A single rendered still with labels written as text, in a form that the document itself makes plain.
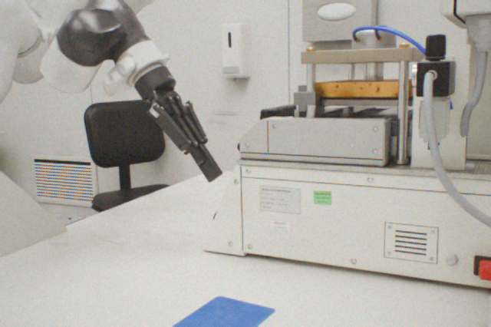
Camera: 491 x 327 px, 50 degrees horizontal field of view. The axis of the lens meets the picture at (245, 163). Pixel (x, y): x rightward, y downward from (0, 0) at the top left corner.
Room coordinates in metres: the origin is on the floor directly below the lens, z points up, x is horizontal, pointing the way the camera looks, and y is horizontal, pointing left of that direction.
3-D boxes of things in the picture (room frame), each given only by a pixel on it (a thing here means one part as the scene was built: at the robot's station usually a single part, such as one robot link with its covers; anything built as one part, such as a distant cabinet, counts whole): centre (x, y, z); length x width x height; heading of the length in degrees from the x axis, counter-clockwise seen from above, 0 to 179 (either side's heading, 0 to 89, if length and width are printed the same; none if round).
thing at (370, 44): (0.94, -0.26, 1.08); 0.31 x 0.24 x 0.13; 153
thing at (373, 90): (0.97, -0.23, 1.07); 0.22 x 0.17 x 0.10; 153
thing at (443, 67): (0.72, -0.25, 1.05); 0.15 x 0.05 x 0.15; 153
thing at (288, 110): (1.05, -0.07, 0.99); 0.15 x 0.02 x 0.04; 153
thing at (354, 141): (0.88, -0.11, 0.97); 0.26 x 0.05 x 0.07; 63
